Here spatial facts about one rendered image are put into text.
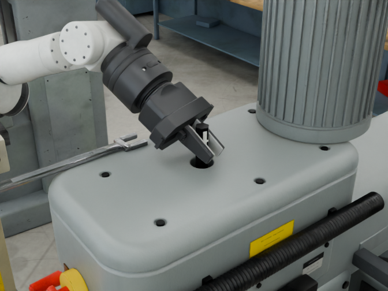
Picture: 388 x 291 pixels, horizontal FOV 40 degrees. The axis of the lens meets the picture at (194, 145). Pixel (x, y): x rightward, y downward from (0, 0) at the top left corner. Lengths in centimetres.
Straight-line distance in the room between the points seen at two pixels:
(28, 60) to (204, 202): 39
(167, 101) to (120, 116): 446
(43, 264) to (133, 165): 279
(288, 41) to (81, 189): 38
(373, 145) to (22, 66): 72
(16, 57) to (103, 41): 19
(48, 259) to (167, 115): 290
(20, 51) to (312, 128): 50
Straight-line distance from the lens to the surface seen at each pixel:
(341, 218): 88
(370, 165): 112
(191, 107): 80
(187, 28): 710
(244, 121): 95
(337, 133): 89
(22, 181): 80
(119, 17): 83
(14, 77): 97
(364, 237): 109
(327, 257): 99
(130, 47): 82
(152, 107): 78
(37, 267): 357
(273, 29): 85
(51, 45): 91
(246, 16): 705
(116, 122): 515
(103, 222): 71
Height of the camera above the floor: 232
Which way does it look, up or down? 30 degrees down
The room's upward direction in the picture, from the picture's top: straight up
